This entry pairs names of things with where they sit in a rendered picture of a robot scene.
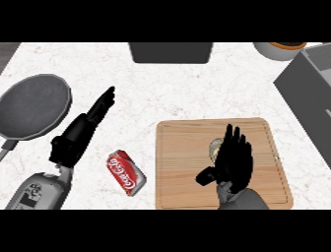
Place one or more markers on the dark grey rectangular appliance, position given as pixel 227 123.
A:
pixel 170 52

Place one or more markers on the dark grey frying pan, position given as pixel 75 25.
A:
pixel 29 108

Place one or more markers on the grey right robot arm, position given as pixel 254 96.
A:
pixel 241 198

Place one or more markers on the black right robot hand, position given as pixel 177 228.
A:
pixel 233 157

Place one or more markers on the wooden cutting board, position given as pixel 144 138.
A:
pixel 181 157

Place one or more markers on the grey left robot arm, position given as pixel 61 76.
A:
pixel 41 188

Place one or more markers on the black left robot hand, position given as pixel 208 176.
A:
pixel 75 131

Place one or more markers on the white pot with orange rim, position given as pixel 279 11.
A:
pixel 279 50

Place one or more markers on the red soda can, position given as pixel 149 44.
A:
pixel 125 177

